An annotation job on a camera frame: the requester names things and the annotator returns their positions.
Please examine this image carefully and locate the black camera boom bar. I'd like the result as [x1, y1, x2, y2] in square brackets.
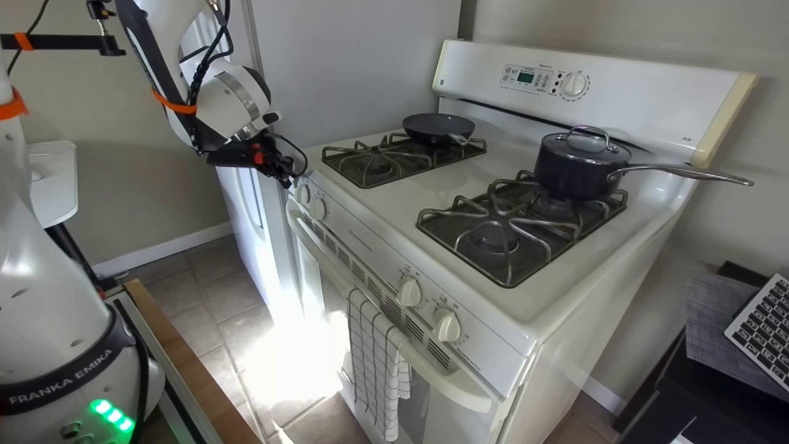
[0, 26, 129, 60]

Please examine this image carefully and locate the black cast iron burner grate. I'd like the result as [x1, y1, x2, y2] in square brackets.
[415, 167, 631, 290]
[320, 131, 491, 192]

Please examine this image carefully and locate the grey desk mat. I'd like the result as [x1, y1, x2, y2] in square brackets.
[683, 268, 769, 381]

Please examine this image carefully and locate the black frying pan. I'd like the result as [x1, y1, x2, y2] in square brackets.
[399, 110, 488, 150]

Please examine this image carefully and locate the white gas stove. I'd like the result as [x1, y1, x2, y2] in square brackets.
[281, 36, 759, 444]

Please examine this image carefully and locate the wooden board edge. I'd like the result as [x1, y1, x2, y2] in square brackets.
[122, 275, 264, 444]

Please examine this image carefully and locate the black computer keyboard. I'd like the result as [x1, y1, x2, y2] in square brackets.
[722, 272, 789, 398]

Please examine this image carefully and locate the checkered dish towel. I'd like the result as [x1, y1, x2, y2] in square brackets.
[343, 287, 415, 444]

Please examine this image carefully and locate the white oven control dial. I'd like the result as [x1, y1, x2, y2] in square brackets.
[558, 68, 594, 103]

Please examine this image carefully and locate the dark desk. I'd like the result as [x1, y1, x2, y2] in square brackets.
[614, 258, 789, 444]

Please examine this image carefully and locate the black saucepan with lid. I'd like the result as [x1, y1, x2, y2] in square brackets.
[534, 127, 754, 201]

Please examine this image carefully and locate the white oven door handle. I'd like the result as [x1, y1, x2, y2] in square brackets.
[286, 199, 499, 417]

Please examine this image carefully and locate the thick black braided cable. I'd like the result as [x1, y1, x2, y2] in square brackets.
[176, 0, 234, 94]

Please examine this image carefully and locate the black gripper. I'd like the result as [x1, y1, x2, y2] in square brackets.
[198, 127, 298, 190]

